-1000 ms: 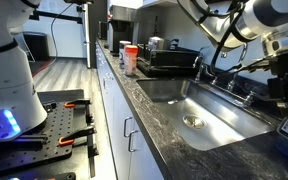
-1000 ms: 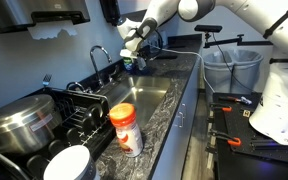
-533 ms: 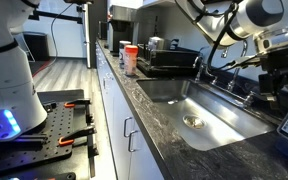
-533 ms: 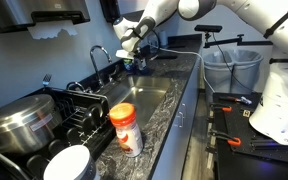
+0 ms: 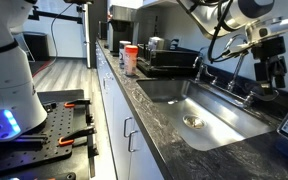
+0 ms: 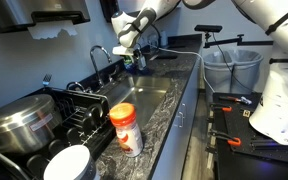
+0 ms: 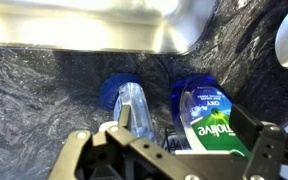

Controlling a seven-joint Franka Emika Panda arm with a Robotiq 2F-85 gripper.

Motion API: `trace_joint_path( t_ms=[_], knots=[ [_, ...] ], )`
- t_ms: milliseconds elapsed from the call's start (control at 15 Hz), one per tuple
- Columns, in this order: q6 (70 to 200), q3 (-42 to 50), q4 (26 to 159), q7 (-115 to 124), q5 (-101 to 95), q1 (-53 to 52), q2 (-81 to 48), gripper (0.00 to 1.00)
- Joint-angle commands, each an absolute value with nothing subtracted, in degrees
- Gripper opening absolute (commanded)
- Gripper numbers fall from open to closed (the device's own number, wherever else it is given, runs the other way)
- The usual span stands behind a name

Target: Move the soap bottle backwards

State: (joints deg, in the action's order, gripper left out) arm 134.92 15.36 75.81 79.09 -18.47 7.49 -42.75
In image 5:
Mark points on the stainless steel sink basin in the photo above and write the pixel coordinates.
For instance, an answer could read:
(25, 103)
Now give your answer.
(170, 90)

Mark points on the small black appliance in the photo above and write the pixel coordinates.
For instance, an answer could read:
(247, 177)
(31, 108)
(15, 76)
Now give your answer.
(102, 30)

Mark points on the black coffee maker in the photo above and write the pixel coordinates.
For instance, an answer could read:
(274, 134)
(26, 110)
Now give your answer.
(122, 30)

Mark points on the black trash bin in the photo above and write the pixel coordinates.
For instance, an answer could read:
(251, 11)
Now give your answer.
(37, 45)

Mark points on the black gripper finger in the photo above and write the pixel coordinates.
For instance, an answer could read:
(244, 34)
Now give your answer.
(263, 75)
(280, 73)

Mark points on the orange lid plastic container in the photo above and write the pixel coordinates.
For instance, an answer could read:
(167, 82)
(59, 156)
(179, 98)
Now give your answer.
(131, 60)

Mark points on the white wall cabinet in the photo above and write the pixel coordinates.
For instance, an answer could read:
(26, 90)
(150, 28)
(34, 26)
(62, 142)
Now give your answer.
(160, 2)

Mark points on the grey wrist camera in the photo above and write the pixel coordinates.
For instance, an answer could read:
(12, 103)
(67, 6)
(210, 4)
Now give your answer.
(277, 28)

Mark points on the chrome gooseneck faucet spout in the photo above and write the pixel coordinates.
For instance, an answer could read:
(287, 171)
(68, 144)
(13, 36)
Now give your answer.
(237, 70)

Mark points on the silver metal pot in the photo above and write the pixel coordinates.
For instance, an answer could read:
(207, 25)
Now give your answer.
(157, 43)

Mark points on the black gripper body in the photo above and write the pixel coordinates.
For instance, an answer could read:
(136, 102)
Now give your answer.
(269, 48)

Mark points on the tall grey refrigerator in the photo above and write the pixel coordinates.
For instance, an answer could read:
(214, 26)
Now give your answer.
(95, 33)

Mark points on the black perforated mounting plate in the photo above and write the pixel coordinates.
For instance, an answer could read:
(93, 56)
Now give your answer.
(57, 128)

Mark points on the black dish rack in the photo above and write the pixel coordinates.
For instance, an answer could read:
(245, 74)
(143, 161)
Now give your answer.
(174, 60)

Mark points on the white lid dark canister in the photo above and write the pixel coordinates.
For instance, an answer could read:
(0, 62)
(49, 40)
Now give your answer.
(122, 50)

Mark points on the round metal sink drain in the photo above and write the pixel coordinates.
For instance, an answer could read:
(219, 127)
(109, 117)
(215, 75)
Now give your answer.
(194, 122)

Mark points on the white base cabinet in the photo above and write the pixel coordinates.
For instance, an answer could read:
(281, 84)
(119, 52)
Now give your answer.
(117, 110)

